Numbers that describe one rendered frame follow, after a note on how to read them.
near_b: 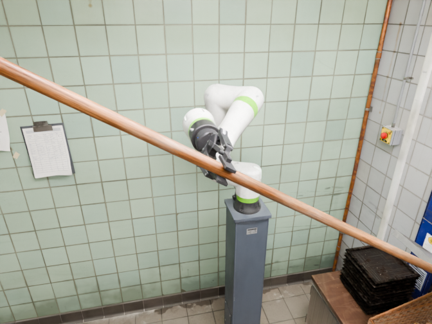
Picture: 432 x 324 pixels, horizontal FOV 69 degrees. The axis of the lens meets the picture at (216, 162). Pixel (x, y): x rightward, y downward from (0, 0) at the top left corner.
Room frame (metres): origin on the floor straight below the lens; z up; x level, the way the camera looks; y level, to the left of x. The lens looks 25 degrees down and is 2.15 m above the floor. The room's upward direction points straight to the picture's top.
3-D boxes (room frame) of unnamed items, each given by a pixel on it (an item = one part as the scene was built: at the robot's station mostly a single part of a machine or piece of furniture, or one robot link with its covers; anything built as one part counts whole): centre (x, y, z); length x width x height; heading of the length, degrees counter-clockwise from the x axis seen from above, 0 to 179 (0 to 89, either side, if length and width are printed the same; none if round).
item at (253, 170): (1.45, -0.16, 1.36); 0.16 x 0.13 x 0.19; 67
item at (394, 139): (1.86, -1.09, 1.46); 0.10 x 0.07 x 0.10; 12
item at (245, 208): (1.50, -0.16, 1.23); 0.26 x 0.15 x 0.06; 13
